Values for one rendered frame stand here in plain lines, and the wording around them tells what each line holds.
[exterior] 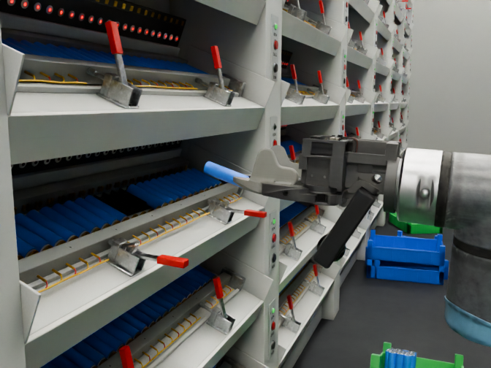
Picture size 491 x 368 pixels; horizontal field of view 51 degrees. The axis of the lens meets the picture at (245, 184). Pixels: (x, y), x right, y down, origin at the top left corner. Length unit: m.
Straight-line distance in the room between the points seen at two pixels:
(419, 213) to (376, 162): 0.08
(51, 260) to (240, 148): 0.53
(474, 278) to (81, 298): 0.43
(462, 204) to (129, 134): 0.37
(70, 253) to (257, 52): 0.55
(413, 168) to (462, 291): 0.15
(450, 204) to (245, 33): 0.54
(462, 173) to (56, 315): 0.44
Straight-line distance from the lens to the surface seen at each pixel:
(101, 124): 0.54
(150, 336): 0.79
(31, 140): 0.47
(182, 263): 0.57
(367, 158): 0.63
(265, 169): 0.66
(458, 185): 0.60
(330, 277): 1.74
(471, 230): 0.62
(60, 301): 0.54
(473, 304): 0.65
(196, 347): 0.84
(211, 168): 0.71
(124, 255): 0.61
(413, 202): 0.61
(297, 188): 0.63
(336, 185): 0.62
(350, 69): 2.35
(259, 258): 1.02
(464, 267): 0.64
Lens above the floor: 0.73
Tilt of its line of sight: 9 degrees down
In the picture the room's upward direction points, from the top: straight up
